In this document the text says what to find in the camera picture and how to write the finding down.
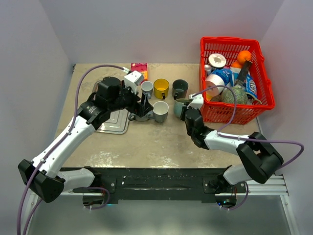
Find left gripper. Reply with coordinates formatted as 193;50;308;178
109;80;153;117

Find teal round mug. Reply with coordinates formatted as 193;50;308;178
174;98;190;118

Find blue-grey square mug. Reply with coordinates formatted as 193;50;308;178
153;101;169;123

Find grey round mug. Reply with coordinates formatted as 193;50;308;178
128;111;153;122

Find small light grey mug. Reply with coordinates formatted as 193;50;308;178
141;81;154;99

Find yellow mug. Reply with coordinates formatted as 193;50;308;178
154;79;169;100

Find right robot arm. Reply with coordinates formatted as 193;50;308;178
180;107;284;192

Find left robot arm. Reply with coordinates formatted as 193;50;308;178
18;73;153;203

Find metal tray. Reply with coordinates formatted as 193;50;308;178
93;77;129;135

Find red plastic basket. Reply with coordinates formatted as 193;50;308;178
199;37;275;125

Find pink orange candy box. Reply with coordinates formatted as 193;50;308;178
131;63;148;81

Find silver can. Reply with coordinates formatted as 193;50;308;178
204;64;212;77

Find blue white package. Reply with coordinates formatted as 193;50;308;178
211;69;238;87

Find white tape roll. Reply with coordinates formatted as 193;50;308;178
208;53;226;69

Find green netted melon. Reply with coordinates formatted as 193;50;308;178
222;86;248;104

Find orange fruit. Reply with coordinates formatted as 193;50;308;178
237;50;251;65
231;61;242;69

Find blue snack bag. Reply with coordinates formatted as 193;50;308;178
244;74;258;99

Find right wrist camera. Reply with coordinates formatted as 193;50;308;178
187;94;204;110

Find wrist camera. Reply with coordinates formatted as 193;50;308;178
187;94;204;110
124;71;144;94

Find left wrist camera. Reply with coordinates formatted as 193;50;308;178
124;71;144;94

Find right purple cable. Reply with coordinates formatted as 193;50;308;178
194;85;305;211

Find purple cable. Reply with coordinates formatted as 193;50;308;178
194;85;305;211
16;64;130;235

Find brown handled tool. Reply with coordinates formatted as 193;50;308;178
234;60;253;86

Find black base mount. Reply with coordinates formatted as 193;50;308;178
72;167;246;204

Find aluminium frame rail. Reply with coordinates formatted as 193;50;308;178
18;176;299;235

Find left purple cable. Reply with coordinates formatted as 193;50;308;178
16;64;130;235

